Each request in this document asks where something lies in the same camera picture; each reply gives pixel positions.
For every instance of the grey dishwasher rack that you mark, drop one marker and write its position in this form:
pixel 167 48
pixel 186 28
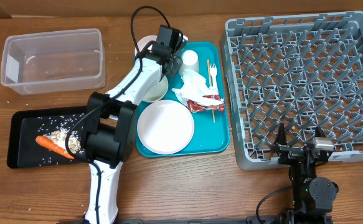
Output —
pixel 303 71

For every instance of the black plastic tray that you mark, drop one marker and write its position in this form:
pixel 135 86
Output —
pixel 24 151

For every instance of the red snack wrapper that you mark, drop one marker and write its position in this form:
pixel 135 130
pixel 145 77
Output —
pixel 204 107

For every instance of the white paper cup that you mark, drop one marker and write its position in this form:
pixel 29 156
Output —
pixel 190 61

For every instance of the peanut food scraps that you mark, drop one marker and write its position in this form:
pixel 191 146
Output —
pixel 58 142

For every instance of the teal serving tray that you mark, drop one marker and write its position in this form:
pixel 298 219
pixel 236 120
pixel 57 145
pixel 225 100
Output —
pixel 208 137

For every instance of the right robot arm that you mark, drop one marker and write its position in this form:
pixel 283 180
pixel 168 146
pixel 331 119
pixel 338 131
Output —
pixel 313 196

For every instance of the crumpled white napkin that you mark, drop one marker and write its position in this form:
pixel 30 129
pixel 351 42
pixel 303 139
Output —
pixel 195 89

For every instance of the white bowl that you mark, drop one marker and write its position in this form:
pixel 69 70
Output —
pixel 142 43
pixel 157 92

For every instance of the white plastic fork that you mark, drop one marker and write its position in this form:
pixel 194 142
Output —
pixel 213 74

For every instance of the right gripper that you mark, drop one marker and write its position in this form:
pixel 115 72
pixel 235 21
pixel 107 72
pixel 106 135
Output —
pixel 289 154

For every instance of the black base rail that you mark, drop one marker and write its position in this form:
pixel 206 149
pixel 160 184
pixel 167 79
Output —
pixel 248 220

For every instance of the orange carrot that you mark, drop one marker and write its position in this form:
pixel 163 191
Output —
pixel 50 145

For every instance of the white round plate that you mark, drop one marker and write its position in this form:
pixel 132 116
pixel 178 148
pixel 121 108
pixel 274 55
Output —
pixel 165 127

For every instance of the clear plastic bin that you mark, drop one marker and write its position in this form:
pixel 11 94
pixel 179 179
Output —
pixel 47 62

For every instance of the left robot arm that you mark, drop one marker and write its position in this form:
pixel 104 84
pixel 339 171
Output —
pixel 109 126

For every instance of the wooden skewer stick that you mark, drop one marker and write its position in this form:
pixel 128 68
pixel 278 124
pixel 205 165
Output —
pixel 210 85

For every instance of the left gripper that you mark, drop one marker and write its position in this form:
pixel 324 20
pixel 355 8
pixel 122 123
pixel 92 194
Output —
pixel 175 65

